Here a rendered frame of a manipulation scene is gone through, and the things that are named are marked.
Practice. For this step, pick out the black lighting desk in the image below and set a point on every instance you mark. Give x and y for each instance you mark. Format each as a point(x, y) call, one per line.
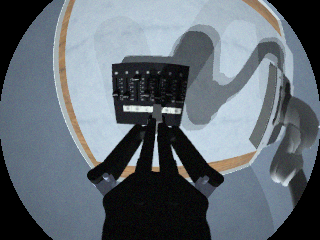
point(155, 79)

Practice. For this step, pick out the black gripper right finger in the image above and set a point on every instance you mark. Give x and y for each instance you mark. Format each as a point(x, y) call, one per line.
point(191, 159)

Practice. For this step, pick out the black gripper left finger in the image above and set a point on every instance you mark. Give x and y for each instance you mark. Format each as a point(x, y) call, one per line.
point(105, 175)

